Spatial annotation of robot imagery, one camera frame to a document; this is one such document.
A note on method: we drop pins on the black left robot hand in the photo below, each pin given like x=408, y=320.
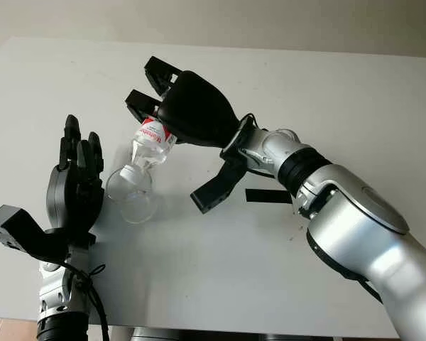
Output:
x=69, y=192

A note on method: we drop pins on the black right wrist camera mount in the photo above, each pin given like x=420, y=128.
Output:
x=216, y=188

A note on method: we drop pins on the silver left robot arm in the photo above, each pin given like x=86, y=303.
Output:
x=57, y=302

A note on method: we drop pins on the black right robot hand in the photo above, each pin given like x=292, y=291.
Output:
x=195, y=110

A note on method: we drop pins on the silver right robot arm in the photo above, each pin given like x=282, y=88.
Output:
x=358, y=220

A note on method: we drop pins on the dark grey robot torso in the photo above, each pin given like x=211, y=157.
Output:
x=156, y=334

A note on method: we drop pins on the black tape strip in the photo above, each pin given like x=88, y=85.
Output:
x=268, y=196

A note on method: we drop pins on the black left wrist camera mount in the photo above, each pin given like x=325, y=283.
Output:
x=14, y=231

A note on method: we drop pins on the clear water bottle red label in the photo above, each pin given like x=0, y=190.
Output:
x=151, y=140

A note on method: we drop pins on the clear glass cup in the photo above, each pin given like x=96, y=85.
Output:
x=133, y=202

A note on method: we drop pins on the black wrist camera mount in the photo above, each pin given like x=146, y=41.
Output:
x=216, y=188
x=14, y=231

